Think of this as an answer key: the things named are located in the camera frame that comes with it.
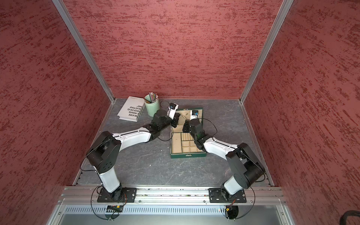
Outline green jewelry box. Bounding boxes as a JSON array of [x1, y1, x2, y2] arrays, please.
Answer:
[[170, 107, 207, 159]]

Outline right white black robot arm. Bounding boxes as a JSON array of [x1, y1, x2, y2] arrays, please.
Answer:
[[183, 119, 265, 197]]

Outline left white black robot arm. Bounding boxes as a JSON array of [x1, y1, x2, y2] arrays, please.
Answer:
[[85, 109, 180, 201]]

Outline mint green pencil cup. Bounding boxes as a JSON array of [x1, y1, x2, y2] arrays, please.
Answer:
[[144, 94, 160, 117]]

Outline coloured pencils bundle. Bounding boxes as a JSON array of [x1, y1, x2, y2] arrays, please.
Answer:
[[149, 92, 158, 103]]

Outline white book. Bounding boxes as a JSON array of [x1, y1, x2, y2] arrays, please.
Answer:
[[117, 96, 145, 122]]

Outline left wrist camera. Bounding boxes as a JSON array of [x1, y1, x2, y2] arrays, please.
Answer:
[[167, 103, 178, 120]]

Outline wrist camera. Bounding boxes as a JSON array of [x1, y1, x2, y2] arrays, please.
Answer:
[[190, 110, 199, 120], [167, 103, 178, 120]]

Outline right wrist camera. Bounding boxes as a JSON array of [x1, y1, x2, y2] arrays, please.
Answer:
[[190, 110, 199, 120]]

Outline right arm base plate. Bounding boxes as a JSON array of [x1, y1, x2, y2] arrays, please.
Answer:
[[208, 188, 247, 203]]

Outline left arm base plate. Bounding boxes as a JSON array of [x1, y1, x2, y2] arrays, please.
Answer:
[[97, 187, 137, 203]]

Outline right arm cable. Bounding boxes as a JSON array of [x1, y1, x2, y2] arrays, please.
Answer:
[[224, 187, 257, 220]]

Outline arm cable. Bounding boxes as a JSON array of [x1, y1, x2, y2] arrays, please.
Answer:
[[89, 185, 126, 221], [224, 187, 257, 220]]

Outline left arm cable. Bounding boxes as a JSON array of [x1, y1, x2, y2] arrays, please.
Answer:
[[89, 185, 126, 221]]

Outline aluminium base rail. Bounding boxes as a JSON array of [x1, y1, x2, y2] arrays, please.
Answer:
[[57, 185, 288, 205]]

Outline left aluminium corner post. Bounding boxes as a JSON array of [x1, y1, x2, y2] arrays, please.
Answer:
[[52, 0, 116, 103]]

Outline aluminium corner post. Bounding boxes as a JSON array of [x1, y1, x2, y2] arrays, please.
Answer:
[[239, 0, 294, 103], [52, 0, 116, 103]]

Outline right aluminium corner post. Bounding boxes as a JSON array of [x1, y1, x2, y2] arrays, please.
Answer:
[[239, 0, 294, 103]]

